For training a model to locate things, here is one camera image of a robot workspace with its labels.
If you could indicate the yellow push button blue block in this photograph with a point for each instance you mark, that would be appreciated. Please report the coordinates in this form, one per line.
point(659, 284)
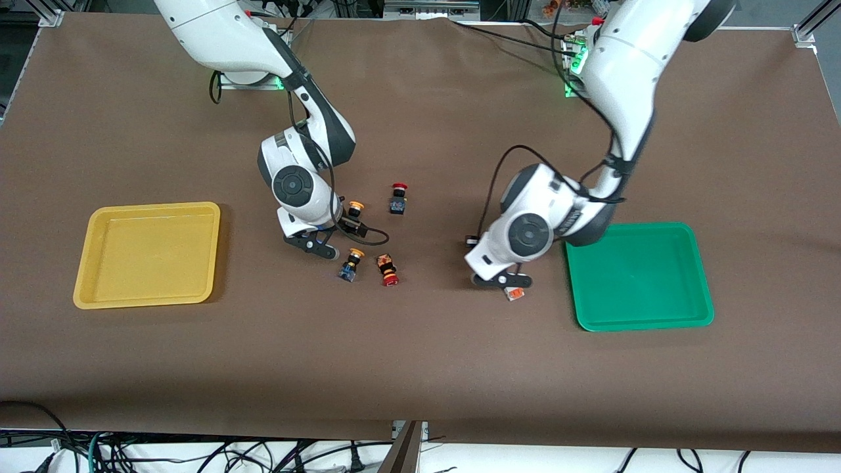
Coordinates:
point(355, 208)
point(349, 268)

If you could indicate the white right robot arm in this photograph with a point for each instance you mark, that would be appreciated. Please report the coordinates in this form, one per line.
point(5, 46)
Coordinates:
point(217, 33)

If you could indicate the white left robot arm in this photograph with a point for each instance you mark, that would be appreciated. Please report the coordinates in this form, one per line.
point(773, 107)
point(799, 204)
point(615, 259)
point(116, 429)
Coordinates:
point(624, 66)

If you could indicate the red mushroom button orange block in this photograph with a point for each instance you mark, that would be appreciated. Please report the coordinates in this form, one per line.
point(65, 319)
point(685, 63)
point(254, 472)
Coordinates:
point(387, 268)

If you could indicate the red mushroom button black block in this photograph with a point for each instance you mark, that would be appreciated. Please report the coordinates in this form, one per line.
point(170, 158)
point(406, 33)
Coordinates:
point(397, 203)

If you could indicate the brown table cover sheet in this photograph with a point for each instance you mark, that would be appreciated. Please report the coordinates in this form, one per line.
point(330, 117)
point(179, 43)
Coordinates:
point(420, 368)

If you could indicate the green plastic tray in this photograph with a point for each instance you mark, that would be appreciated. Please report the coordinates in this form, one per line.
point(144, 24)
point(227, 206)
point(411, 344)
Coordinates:
point(644, 282)

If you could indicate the yellow plastic tray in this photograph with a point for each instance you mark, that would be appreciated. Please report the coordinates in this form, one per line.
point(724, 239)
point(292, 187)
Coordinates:
point(148, 256)

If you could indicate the grey equipment box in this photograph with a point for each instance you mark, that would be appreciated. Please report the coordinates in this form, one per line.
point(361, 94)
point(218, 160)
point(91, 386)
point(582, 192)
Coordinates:
point(430, 8)

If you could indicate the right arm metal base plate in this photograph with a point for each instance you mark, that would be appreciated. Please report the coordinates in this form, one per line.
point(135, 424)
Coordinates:
point(256, 84)

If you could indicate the grey metal table bracket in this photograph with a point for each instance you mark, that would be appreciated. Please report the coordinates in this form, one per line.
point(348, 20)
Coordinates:
point(406, 450)

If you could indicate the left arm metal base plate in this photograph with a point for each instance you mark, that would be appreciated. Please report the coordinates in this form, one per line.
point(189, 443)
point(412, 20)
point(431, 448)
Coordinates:
point(570, 72)

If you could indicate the aluminium frame bracket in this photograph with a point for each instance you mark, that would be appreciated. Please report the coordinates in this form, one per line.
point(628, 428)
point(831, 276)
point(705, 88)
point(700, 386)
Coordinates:
point(51, 18)
point(807, 33)

